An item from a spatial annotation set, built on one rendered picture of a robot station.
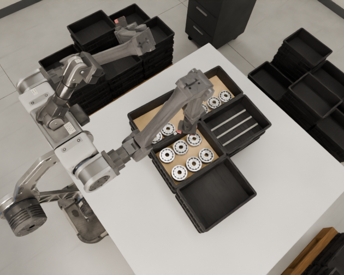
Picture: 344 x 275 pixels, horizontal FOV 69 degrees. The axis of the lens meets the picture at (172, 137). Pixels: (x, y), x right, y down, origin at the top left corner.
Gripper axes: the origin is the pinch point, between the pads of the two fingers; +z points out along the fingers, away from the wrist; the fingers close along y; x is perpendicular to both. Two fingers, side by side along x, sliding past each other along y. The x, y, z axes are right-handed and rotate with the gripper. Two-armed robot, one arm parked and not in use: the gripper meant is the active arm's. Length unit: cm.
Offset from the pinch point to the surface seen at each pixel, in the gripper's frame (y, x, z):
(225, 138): -27.4, -13.9, 24.3
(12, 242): 127, 89, 105
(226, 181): -32.6, 16.4, 24.2
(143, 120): 31.4, -13.4, 23.6
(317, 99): -112, -90, 59
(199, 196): -16.6, 30.2, 24.0
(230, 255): -44, 59, 37
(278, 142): -70, -27, 38
